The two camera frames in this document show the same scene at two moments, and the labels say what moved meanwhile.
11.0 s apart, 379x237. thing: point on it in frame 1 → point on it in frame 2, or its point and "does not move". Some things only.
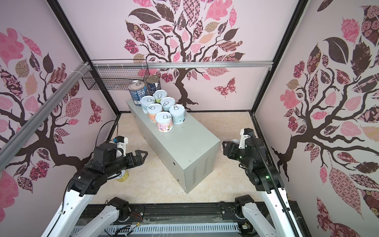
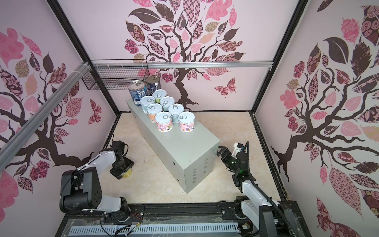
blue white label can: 137,90 does not move
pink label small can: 164,122 does not move
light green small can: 158,95 does not move
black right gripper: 232,147 → 225,151
